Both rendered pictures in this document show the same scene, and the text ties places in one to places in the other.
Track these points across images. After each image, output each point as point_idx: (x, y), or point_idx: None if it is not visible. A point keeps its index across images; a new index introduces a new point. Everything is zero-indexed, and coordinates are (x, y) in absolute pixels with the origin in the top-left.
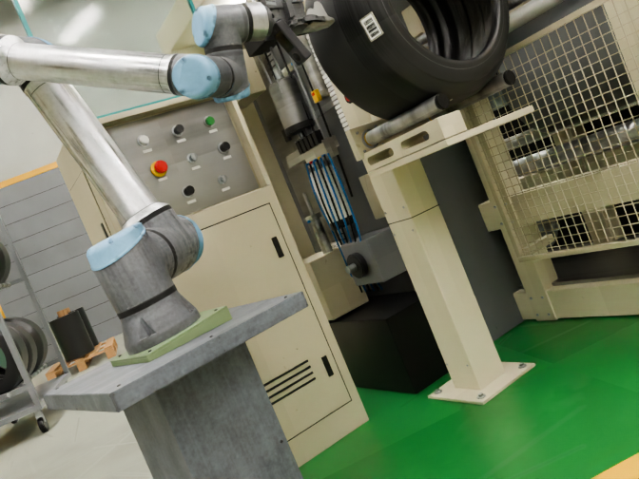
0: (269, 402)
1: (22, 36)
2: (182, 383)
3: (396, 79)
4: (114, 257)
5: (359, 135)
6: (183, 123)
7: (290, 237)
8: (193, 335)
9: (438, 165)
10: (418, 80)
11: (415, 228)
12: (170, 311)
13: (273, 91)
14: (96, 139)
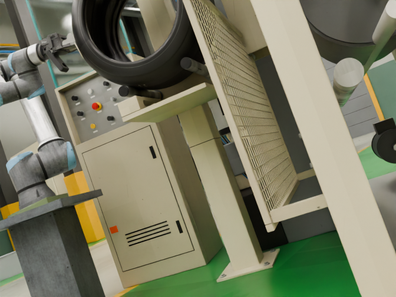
0: (63, 247)
1: None
2: (20, 230)
3: (104, 77)
4: (8, 170)
5: None
6: None
7: (161, 146)
8: (28, 210)
9: (279, 93)
10: (111, 78)
11: (192, 155)
12: (26, 196)
13: None
14: (27, 107)
